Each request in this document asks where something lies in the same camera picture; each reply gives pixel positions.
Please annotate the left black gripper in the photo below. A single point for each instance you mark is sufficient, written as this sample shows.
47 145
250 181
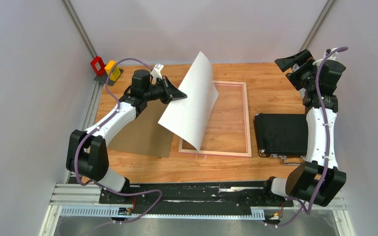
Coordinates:
171 92

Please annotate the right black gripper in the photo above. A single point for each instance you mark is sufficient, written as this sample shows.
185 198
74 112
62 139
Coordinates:
285 63

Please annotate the Great Wall photo print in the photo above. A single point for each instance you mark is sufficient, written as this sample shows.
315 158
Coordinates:
188 118

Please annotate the grey backing board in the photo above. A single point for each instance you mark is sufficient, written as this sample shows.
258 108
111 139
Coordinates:
144 135

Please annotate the clear acrylic sheet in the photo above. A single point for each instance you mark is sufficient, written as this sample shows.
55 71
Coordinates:
228 123

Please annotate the wooden picture frame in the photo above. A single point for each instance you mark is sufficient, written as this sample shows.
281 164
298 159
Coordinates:
231 130

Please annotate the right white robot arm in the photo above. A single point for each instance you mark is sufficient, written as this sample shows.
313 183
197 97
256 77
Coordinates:
317 180

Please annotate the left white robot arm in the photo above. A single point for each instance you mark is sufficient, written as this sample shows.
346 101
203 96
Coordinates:
87 154

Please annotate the yellow small box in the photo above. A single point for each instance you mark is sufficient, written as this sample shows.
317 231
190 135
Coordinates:
113 71

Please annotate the black poker chip case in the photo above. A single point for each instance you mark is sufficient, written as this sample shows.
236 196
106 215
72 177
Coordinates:
281 136

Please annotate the red small box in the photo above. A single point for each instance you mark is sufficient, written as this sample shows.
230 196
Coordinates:
98 65

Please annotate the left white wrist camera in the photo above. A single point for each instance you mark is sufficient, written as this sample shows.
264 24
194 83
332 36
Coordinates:
156 71

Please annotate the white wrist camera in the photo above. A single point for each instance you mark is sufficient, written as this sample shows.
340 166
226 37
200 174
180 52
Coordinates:
330 54
156 71

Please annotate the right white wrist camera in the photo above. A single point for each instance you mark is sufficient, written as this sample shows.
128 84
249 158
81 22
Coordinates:
330 54

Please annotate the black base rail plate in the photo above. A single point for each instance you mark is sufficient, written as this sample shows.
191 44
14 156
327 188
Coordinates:
231 198

